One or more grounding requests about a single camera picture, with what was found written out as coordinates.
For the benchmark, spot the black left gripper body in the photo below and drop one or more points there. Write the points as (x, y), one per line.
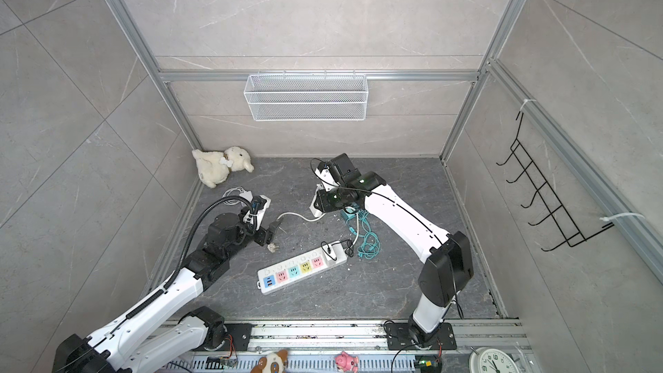
(245, 234)

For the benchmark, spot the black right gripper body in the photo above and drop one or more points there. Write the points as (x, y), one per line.
(334, 199)

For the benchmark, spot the white charger with cable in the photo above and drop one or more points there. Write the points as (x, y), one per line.
(241, 194)
(315, 208)

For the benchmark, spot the white black-cabled plug adapter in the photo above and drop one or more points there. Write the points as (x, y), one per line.
(347, 246)

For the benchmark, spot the white power strip colourful sockets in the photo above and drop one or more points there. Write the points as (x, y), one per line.
(295, 269)

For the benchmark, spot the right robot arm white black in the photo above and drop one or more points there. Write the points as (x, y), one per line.
(446, 257)

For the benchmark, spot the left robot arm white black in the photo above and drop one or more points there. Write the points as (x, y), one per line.
(124, 345)

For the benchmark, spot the white plush lamb toy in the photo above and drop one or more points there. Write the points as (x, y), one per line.
(214, 167)

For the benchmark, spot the brown white plush dog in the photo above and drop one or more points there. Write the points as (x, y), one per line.
(274, 362)

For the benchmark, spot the pink plush toy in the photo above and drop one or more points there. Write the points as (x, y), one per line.
(346, 363)

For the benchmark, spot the white alarm clock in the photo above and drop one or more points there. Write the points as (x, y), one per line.
(491, 360)

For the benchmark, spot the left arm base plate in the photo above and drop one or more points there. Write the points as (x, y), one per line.
(240, 334)

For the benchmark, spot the white wire mesh basket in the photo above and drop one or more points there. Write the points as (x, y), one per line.
(307, 97)

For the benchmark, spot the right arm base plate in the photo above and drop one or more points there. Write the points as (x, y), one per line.
(408, 336)

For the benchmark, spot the black wire hook rack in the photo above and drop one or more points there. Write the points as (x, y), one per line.
(545, 194)

